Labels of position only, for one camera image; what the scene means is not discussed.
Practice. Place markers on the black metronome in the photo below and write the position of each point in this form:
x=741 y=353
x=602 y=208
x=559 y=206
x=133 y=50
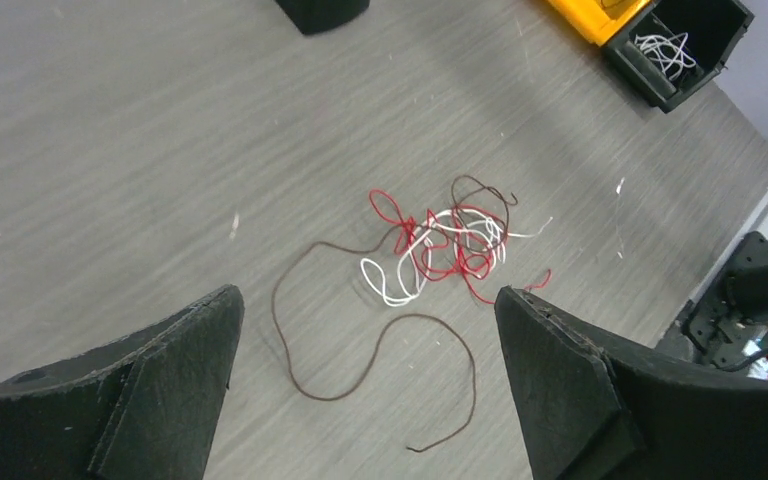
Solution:
x=312 y=17

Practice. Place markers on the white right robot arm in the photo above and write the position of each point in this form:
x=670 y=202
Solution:
x=728 y=324

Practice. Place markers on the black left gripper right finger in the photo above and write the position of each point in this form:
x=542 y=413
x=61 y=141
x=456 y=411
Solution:
x=595 y=405

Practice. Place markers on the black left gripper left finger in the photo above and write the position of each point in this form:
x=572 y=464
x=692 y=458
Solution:
x=144 y=406

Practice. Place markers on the yellow plastic bin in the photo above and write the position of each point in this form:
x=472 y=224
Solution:
x=599 y=21

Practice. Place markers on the black plastic bin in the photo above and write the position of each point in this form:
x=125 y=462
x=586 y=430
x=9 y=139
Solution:
x=675 y=47

